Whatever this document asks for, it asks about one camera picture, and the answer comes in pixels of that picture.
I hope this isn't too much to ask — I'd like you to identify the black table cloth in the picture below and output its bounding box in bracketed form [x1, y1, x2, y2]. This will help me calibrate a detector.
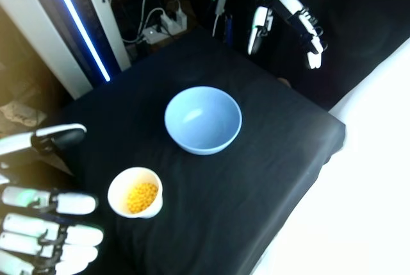
[59, 26, 347, 275]

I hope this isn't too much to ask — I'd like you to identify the white cable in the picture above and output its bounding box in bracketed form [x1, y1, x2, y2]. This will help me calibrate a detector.
[121, 0, 167, 44]

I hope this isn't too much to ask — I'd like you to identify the white pillar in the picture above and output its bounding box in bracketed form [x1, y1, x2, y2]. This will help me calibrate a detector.
[0, 0, 131, 100]

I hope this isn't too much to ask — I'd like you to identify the white hanging adapter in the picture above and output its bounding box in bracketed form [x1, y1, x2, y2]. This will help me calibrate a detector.
[213, 0, 230, 37]

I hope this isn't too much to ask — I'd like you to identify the white power strip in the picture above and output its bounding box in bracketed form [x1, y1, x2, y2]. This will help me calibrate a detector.
[142, 8, 188, 45]

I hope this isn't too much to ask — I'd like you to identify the white plastic cup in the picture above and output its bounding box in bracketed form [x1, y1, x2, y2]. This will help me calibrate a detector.
[107, 166, 164, 219]

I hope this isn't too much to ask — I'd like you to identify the blue bowl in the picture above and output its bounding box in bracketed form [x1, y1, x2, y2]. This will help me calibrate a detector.
[164, 86, 243, 156]

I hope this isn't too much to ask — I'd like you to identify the pile of yellow beads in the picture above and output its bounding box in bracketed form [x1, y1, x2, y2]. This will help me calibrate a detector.
[126, 182, 159, 214]

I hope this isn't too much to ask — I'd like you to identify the crumpled grey paper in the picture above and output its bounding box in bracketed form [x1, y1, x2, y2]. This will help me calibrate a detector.
[0, 101, 48, 128]

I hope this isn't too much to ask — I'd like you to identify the blue-white LED light strip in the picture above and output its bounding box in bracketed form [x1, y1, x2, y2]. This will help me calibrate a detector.
[53, 0, 111, 83]

